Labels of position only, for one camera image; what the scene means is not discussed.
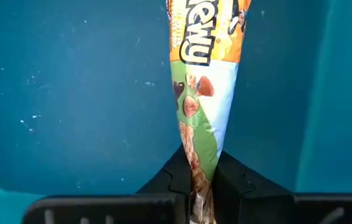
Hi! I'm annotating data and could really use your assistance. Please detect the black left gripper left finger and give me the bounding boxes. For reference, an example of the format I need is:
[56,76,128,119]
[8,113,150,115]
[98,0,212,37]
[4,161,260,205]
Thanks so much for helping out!
[136,145,193,224]

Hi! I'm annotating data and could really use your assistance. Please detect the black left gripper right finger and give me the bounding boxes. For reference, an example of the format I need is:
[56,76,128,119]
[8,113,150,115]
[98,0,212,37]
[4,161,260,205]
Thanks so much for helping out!
[212,151,295,224]

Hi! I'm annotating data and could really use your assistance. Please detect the orange green chewy granola bar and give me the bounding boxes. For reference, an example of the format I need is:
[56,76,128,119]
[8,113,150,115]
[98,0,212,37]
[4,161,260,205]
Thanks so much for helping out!
[166,0,253,224]

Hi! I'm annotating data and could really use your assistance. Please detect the blue plastic bin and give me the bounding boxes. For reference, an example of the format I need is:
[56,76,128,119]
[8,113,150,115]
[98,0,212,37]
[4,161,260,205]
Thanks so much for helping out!
[0,0,352,224]

